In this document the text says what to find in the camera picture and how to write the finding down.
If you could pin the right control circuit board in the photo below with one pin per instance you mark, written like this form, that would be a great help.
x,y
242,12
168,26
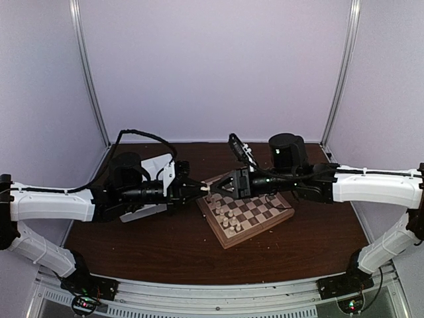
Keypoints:
x,y
351,306

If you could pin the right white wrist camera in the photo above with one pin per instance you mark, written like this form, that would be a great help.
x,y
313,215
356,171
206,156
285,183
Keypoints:
x,y
242,151

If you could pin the aluminium corner post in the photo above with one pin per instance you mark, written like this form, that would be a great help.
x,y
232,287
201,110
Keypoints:
x,y
349,44
87,74

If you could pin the control circuit board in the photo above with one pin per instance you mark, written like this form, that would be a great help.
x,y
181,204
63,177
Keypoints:
x,y
351,306
82,305

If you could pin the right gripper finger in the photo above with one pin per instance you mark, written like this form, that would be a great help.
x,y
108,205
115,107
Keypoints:
x,y
224,182
223,192

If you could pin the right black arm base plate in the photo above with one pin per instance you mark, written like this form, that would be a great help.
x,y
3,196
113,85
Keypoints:
x,y
344,284

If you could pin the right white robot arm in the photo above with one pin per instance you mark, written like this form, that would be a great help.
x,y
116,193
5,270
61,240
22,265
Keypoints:
x,y
332,183

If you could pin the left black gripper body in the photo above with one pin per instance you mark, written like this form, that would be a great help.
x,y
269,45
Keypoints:
x,y
134,194

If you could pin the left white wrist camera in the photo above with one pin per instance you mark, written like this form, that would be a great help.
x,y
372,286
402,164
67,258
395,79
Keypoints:
x,y
168,175

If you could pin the wooden chess board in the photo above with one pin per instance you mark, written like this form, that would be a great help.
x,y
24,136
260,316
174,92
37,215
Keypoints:
x,y
255,215

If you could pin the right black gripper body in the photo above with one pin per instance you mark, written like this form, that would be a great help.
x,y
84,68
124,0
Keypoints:
x,y
253,189

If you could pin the left aluminium corner post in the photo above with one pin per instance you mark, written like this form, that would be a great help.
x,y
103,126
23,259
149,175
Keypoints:
x,y
87,74

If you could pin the aluminium front rail frame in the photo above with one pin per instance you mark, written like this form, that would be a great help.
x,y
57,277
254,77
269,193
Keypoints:
x,y
296,298

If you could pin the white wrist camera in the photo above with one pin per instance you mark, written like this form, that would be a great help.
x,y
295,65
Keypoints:
x,y
168,175
242,151

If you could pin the right aluminium corner post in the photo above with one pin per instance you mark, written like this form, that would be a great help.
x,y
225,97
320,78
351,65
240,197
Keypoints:
x,y
349,44

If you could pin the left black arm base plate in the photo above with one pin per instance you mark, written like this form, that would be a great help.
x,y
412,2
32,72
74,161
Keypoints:
x,y
83,283

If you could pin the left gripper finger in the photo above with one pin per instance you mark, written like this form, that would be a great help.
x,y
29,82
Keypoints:
x,y
188,182
192,194

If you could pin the white plastic divided tray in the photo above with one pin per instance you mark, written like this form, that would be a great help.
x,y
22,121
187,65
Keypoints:
x,y
149,168

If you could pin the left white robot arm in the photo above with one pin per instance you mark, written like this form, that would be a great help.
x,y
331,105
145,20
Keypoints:
x,y
97,204

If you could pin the left control circuit board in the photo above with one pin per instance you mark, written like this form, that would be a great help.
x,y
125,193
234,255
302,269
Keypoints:
x,y
82,305

